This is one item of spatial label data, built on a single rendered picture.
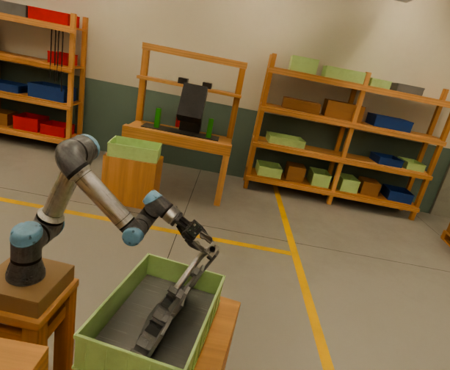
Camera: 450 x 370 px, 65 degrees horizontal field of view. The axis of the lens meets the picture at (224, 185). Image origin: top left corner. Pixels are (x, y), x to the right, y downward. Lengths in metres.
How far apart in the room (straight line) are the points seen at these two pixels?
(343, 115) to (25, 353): 5.39
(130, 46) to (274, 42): 2.41
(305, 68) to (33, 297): 4.98
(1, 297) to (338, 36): 5.88
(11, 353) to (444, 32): 6.86
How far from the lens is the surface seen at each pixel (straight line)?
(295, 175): 6.08
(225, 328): 1.76
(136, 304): 1.72
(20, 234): 1.62
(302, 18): 6.39
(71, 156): 1.42
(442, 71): 7.11
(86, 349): 1.44
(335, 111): 6.00
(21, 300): 1.65
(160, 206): 1.48
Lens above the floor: 1.94
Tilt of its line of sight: 19 degrees down
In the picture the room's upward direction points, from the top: 11 degrees clockwise
